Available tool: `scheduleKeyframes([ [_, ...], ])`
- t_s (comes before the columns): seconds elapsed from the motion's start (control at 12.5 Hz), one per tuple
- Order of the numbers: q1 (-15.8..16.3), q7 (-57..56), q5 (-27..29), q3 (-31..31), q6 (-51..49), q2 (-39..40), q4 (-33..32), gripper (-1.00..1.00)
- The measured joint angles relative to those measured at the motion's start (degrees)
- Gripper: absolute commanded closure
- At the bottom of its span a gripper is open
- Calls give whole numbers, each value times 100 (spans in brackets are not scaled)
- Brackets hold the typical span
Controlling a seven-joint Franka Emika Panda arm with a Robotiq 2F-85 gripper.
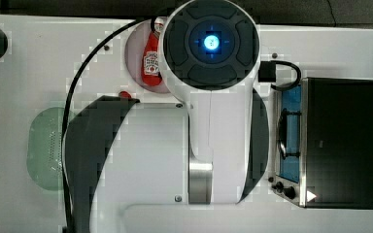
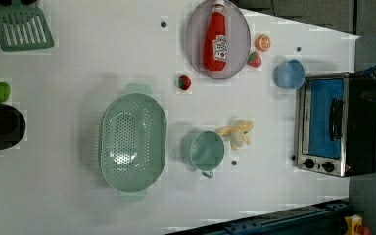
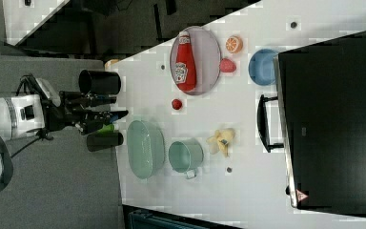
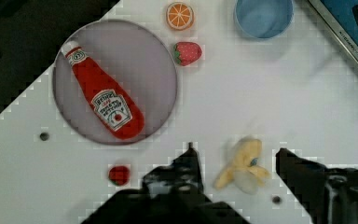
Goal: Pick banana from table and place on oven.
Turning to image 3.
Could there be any black cylinder post lower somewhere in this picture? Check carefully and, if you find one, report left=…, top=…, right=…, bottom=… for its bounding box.
left=87, top=133, right=124, bottom=152

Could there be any pink plush strawberry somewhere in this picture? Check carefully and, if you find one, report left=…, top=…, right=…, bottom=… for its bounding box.
left=219, top=58, right=236, bottom=73

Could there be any red plush ketchup bottle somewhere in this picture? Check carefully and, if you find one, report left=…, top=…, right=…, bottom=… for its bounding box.
left=174, top=31, right=196, bottom=92

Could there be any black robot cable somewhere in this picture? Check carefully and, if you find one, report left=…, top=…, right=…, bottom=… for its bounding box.
left=10, top=74, right=55, bottom=159

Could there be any green metal cup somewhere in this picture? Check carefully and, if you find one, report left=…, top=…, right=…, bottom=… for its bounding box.
left=168, top=138, right=204, bottom=179

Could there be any blue bowl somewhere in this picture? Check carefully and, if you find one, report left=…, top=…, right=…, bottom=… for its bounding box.
left=248, top=49, right=277, bottom=86

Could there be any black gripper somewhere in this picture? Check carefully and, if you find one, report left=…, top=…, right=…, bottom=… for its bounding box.
left=43, top=91, right=129, bottom=132

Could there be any orange slice toy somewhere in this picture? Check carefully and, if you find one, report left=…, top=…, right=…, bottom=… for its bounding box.
left=225, top=35, right=243, bottom=53

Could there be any black toaster oven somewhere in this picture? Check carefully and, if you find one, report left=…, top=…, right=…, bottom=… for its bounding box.
left=257, top=31, right=366, bottom=218

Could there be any small red strawberry toy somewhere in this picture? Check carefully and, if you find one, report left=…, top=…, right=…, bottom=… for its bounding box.
left=172, top=99, right=183, bottom=111

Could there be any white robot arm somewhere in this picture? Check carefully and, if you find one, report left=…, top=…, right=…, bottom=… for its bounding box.
left=0, top=92, right=129, bottom=141

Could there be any green perforated colander basket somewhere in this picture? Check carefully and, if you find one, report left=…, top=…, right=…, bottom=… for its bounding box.
left=127, top=120, right=165, bottom=179

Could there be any black cylinder post upper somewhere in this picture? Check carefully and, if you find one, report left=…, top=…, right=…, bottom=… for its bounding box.
left=78, top=70, right=121, bottom=94

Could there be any yellow plush banana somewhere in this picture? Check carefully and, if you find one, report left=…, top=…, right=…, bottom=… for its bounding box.
left=206, top=128, right=235, bottom=157

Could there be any black cylinder post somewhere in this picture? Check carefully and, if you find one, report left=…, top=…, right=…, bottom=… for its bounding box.
left=78, top=70, right=121, bottom=94
left=87, top=133, right=124, bottom=152

